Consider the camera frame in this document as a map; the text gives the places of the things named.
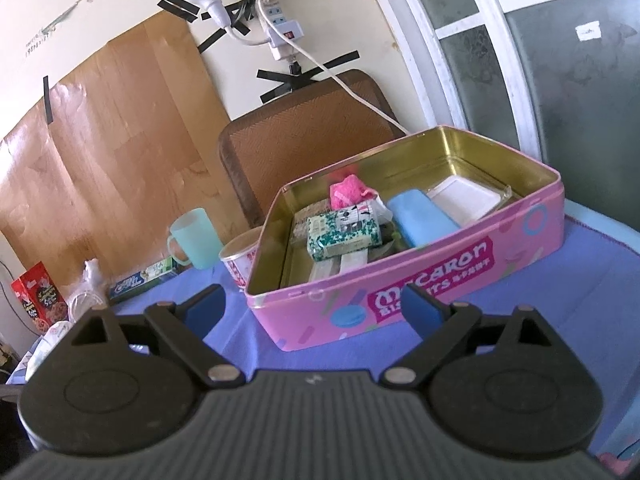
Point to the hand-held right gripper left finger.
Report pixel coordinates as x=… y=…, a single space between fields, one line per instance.
x=205 y=310

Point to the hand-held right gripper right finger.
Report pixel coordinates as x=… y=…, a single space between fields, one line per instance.
x=422 y=312

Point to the pink tin box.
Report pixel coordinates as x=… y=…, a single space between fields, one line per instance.
x=450 y=270

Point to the green patterned tissue pack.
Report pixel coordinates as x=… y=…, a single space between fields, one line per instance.
x=340 y=245

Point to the white patterned tissue pack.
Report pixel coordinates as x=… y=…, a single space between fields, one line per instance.
x=356 y=216

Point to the white foam tray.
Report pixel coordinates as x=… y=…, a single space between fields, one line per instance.
x=465 y=197

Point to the pink mesh scrubber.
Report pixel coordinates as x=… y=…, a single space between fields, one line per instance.
x=347 y=191

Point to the white red paper cup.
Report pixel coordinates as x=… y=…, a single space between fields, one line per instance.
x=240 y=260

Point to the green toothpaste box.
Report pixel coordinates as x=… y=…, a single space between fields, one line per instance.
x=145 y=280

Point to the green plastic cup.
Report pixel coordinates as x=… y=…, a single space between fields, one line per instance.
x=200 y=240

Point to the white plastic bag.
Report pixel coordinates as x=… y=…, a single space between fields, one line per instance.
x=90 y=277

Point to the blue table cloth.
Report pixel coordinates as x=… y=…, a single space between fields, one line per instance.
x=575 y=270

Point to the red snack box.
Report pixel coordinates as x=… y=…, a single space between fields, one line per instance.
x=37 y=297

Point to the brown mesh chair back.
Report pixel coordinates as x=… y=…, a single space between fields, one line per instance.
x=280 y=150

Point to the black tape cross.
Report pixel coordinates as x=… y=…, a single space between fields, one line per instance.
x=295 y=80

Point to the black tape strip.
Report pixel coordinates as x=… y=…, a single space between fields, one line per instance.
x=225 y=34
x=179 y=6
x=49 y=100

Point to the white power strip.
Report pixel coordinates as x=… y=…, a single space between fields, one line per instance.
x=280 y=22

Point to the white window sticker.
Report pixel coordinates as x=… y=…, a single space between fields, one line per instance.
x=588 y=31

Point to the white window frame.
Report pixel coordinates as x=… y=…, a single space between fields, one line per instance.
x=520 y=105

